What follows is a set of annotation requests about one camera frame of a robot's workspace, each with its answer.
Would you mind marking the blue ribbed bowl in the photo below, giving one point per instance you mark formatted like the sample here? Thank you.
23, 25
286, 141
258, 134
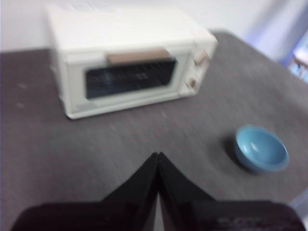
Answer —
262, 151

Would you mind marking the white toaster oven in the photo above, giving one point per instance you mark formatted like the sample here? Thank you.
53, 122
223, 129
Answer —
125, 31

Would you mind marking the large-marked temperature oven knob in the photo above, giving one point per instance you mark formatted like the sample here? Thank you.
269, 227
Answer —
201, 58

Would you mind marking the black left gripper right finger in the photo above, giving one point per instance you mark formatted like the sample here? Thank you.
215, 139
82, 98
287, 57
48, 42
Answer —
216, 214

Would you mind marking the white glass oven door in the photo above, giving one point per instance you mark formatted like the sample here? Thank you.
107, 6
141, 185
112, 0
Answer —
74, 96

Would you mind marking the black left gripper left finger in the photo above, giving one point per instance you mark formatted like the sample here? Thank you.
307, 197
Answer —
101, 211

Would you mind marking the timer oven knob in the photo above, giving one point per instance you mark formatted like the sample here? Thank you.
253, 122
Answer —
192, 82

